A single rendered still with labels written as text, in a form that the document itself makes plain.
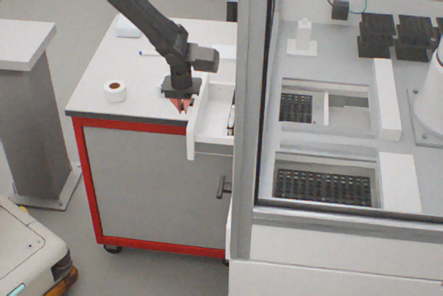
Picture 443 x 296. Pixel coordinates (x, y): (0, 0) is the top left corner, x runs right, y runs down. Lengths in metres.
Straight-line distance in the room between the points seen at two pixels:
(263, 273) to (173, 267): 1.17
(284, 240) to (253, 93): 0.34
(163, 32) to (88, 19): 2.63
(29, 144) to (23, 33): 0.45
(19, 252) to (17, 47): 0.74
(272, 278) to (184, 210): 0.93
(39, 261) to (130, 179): 0.42
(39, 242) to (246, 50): 1.45
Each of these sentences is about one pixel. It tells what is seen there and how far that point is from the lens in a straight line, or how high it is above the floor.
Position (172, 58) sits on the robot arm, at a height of 1.11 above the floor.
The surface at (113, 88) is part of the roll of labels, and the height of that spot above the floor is 0.78.
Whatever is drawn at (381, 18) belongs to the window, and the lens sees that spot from 0.86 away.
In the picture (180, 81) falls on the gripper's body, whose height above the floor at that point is 1.01.
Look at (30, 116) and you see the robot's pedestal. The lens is 2.38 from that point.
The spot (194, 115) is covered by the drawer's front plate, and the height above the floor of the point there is 0.93.
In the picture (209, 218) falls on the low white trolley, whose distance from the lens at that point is 2.12.
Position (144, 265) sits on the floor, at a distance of 2.38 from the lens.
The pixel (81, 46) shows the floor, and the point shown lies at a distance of 3.70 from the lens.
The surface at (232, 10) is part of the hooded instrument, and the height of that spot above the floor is 0.75.
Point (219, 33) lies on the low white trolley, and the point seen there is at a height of 0.76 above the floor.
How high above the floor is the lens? 1.88
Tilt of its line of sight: 41 degrees down
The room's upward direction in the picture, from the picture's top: straight up
